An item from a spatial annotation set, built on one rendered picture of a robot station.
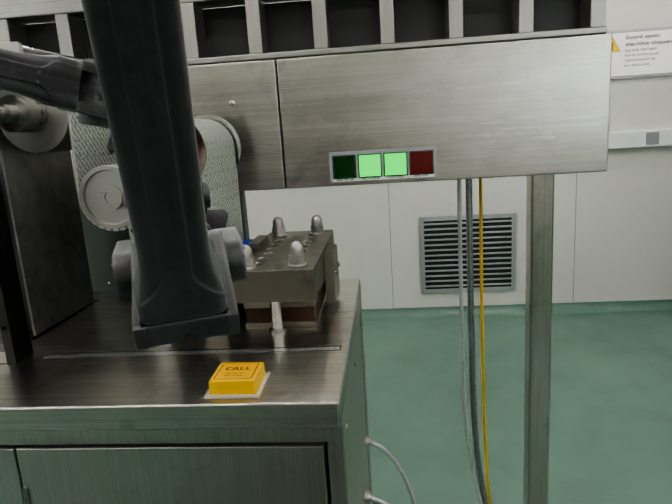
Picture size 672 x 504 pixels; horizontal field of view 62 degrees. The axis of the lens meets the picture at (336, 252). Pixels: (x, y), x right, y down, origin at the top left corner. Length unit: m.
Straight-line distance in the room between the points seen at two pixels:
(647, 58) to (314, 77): 2.89
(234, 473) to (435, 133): 0.84
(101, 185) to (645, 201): 3.44
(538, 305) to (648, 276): 2.57
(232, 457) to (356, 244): 2.94
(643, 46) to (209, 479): 3.55
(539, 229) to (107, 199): 1.06
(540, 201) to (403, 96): 0.48
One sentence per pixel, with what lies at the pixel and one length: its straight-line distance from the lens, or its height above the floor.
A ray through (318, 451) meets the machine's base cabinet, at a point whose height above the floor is 0.81.
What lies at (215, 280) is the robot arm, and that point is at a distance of 0.40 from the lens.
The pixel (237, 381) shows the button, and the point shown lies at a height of 0.92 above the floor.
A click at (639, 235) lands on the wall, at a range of 4.07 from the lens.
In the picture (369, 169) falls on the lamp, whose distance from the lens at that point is 1.34.
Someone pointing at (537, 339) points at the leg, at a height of 0.67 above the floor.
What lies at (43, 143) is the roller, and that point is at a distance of 1.20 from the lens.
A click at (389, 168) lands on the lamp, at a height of 1.18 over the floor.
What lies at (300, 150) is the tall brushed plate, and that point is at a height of 1.23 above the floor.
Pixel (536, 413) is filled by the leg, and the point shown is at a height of 0.45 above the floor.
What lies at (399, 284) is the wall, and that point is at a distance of 3.82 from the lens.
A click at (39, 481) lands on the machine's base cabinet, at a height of 0.76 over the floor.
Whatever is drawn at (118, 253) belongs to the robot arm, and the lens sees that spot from 0.51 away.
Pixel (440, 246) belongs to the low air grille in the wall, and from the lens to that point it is 3.76.
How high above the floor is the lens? 1.27
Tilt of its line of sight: 12 degrees down
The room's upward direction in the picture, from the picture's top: 4 degrees counter-clockwise
